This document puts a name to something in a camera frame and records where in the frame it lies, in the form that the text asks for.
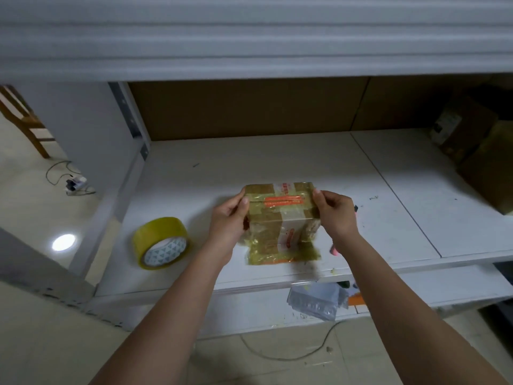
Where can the person's right hand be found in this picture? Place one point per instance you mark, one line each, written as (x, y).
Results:
(337, 220)

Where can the clear taped brown cardboard box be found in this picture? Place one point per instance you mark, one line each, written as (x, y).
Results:
(490, 164)

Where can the white power strip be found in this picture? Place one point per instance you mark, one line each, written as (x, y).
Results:
(76, 185)

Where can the pink utility knife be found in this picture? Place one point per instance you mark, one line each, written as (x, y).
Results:
(333, 251)

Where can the yellow tape roll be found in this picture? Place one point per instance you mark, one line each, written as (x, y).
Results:
(152, 232)

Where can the orange plastic object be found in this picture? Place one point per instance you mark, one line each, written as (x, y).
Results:
(356, 300)

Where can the person's left forearm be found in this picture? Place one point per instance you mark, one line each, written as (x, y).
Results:
(160, 324)

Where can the small taped carton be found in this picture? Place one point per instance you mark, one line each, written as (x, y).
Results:
(280, 216)

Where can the white metal shelf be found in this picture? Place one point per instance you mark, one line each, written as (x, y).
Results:
(176, 180)

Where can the wooden chair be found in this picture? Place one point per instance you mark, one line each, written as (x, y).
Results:
(28, 120)

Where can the person's left hand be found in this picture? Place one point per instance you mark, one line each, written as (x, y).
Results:
(228, 224)

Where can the person's right forearm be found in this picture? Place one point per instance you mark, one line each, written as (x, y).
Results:
(417, 316)

